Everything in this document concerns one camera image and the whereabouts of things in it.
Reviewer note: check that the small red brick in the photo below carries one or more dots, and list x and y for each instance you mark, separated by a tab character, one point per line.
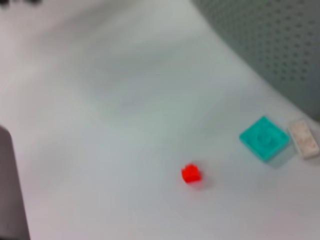
191	173

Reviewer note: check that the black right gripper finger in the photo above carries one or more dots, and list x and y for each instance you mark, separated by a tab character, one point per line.
10	190

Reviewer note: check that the grey perforated storage bin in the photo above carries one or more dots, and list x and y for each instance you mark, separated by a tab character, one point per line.
270	45

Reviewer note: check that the white brick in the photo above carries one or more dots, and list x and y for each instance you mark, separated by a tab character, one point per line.
303	138

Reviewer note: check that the teal square brick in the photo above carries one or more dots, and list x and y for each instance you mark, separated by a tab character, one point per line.
265	138

